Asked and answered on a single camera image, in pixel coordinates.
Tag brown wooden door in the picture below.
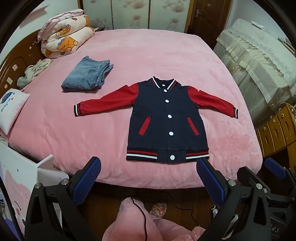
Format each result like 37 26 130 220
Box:
185 0 232 35

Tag white printed pillow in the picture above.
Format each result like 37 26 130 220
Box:
0 88 30 135

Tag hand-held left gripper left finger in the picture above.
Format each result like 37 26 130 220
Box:
24 156 102 241

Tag brown wooden headboard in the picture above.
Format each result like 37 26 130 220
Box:
0 29 47 102

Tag person's pink pants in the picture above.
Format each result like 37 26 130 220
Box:
102 197 206 241

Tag pink plush bed blanket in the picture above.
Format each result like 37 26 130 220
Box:
8 28 264 188

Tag folded bear print quilt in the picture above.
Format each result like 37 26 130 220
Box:
37 9 96 59

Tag pile of pale clothes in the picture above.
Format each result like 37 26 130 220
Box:
17 58 54 90

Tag lace cloth covered furniture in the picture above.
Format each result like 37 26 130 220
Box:
213 18 296 121

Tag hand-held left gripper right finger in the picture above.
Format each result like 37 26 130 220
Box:
196 158 272 241

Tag floral door wardrobe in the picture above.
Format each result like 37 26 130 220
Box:
82 0 191 34

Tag navy red varsity jacket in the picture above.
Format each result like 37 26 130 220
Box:
73 76 240 162

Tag folded blue jeans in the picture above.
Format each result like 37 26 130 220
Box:
61 56 114 93

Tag wooden drawer cabinet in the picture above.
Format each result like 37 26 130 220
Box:
255 103 296 158

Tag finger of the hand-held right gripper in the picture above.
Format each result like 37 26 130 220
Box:
264 158 296 193
237 166 263 188

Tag floral slipper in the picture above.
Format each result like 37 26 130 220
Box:
149 201 167 219

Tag white pink children's furniture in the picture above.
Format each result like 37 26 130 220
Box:
0 137 70 241

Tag thin black floor cable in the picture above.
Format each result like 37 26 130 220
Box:
172 202 201 226

